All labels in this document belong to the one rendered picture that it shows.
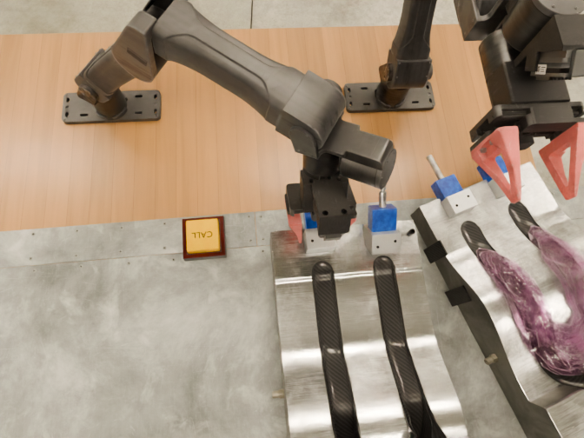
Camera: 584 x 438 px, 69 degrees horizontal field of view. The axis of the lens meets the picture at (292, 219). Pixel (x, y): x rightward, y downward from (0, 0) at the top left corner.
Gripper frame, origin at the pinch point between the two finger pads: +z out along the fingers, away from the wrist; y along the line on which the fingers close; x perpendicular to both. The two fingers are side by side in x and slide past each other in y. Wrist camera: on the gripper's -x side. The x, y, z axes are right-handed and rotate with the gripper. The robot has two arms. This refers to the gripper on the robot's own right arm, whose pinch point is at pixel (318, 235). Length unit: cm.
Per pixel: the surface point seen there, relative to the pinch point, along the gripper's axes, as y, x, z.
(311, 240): -1.2, -0.4, 0.6
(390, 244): 11.9, -3.1, 0.6
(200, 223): -20.8, 9.3, 3.6
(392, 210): 12.4, 0.3, -4.0
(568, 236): 47.1, -1.2, 4.9
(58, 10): -91, 166, 10
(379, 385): 6.6, -21.4, 12.4
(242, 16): -8, 160, 14
